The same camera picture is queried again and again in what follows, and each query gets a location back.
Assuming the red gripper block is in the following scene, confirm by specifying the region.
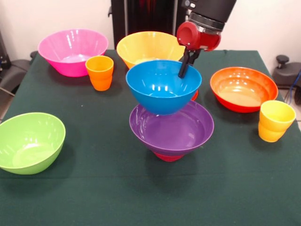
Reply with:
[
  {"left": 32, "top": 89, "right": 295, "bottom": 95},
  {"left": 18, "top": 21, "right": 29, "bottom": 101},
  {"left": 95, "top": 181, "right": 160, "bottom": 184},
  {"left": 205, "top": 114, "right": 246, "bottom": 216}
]
[{"left": 176, "top": 21, "right": 222, "bottom": 79}]

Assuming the blue bowl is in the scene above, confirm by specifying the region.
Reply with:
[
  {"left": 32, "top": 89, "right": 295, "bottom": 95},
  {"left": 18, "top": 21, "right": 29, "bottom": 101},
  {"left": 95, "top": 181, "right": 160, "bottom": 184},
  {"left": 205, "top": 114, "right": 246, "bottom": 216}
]
[{"left": 125, "top": 59, "right": 203, "bottom": 116}]

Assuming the purple bowl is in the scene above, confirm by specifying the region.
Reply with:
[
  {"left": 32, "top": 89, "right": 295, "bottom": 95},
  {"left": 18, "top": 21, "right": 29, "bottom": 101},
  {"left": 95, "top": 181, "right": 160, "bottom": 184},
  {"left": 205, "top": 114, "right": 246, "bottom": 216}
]
[{"left": 129, "top": 99, "right": 215, "bottom": 156}]

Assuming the small crimson bowl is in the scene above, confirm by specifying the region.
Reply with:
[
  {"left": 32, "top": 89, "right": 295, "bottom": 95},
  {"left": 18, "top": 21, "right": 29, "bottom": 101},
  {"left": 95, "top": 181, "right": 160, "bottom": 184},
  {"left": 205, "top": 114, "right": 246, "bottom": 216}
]
[{"left": 153, "top": 152, "right": 185, "bottom": 162}]

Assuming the large yellow-orange bowl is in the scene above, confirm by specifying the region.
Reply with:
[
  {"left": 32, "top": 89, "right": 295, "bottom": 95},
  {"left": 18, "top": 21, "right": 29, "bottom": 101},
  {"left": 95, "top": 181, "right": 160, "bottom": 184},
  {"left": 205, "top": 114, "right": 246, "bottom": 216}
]
[{"left": 116, "top": 31, "right": 186, "bottom": 70}]

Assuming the shallow red-orange bowl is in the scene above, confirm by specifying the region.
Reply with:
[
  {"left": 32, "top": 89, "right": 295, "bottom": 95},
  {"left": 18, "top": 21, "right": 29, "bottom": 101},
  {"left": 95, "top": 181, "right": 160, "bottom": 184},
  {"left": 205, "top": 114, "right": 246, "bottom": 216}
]
[{"left": 210, "top": 66, "right": 279, "bottom": 114}]

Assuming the orange cup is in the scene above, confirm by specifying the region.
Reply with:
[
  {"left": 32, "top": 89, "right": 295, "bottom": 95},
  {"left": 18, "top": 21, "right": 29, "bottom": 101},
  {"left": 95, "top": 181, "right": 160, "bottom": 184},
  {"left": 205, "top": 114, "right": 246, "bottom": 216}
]
[{"left": 85, "top": 55, "right": 115, "bottom": 92}]

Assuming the yellow cup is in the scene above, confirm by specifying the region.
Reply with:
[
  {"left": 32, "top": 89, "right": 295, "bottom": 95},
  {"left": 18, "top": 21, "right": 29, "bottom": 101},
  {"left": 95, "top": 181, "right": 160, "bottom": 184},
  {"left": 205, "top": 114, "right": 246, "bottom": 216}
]
[{"left": 258, "top": 100, "right": 297, "bottom": 143}]

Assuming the large pink bowl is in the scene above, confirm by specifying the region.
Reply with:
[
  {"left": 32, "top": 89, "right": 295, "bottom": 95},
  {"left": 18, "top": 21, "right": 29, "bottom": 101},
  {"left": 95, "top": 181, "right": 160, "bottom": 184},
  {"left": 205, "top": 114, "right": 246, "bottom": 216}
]
[{"left": 37, "top": 29, "right": 109, "bottom": 78}]

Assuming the dark green tablecloth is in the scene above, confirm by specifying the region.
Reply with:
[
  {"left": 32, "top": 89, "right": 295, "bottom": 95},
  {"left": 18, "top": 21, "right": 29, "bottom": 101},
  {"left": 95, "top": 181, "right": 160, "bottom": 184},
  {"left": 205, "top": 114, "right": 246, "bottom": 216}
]
[{"left": 0, "top": 49, "right": 301, "bottom": 226}]

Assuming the green bowl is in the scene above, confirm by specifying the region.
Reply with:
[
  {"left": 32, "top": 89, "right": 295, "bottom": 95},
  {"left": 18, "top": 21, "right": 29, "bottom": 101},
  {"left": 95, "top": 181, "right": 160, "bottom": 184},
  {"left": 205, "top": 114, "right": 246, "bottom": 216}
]
[{"left": 0, "top": 112, "right": 66, "bottom": 176}]

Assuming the black device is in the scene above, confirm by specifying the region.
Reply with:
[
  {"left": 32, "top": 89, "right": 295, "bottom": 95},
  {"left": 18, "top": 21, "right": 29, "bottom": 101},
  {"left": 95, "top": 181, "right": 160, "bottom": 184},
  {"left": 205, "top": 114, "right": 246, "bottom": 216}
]
[{"left": 0, "top": 30, "right": 10, "bottom": 70}]

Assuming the blue cable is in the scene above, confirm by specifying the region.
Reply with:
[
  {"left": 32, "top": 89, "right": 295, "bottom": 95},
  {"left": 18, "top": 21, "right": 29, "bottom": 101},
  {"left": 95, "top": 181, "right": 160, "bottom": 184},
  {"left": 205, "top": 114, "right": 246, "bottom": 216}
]
[{"left": 288, "top": 70, "right": 301, "bottom": 104}]

